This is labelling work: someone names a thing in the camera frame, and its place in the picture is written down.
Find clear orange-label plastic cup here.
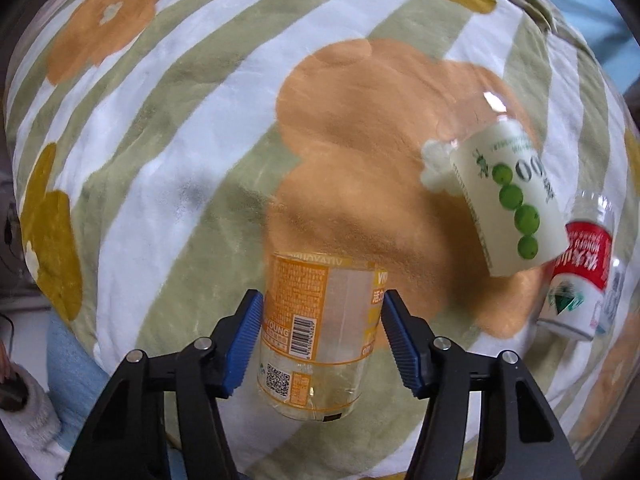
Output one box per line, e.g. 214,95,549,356
257,252,388,422

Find red label plastic bottle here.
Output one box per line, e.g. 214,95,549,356
537,191,615,341

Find flower striped fleece blanket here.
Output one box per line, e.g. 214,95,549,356
1,0,639,464

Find blue label clear bottle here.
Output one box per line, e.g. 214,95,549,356
597,257,626,336

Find light blue cloth over window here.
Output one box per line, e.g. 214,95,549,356
549,0,639,92

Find white green-dot label bottle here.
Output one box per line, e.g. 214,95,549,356
438,90,568,278

